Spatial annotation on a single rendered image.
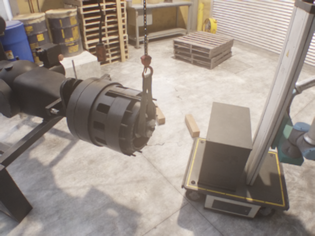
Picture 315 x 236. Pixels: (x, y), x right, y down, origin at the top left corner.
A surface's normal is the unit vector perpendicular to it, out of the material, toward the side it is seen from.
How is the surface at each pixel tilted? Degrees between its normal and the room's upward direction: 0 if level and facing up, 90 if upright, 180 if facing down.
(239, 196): 0
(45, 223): 0
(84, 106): 47
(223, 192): 0
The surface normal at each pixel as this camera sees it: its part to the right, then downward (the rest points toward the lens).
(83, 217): 0.00, -0.81
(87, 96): -0.22, -0.43
